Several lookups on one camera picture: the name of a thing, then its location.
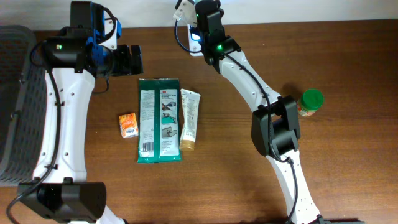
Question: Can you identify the orange tissue pack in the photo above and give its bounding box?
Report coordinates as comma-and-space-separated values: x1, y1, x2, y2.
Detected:
119, 113, 139, 138

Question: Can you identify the white cream tube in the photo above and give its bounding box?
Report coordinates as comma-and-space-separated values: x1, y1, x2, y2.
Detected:
180, 89, 201, 151

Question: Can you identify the green glove package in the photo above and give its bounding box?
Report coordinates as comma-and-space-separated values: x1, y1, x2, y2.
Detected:
137, 78, 182, 164

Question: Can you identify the green lid jar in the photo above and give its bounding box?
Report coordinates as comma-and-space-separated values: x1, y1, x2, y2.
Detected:
297, 89, 324, 116

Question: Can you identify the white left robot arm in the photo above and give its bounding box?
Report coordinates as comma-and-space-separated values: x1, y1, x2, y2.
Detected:
17, 27, 143, 223

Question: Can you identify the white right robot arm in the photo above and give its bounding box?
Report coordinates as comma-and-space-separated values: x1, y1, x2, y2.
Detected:
195, 1, 326, 223

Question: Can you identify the white barcode scanner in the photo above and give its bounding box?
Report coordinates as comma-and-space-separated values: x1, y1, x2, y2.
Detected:
187, 24, 203, 57

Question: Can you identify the grey plastic mesh basket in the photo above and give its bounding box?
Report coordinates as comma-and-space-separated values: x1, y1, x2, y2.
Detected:
1, 25, 47, 187

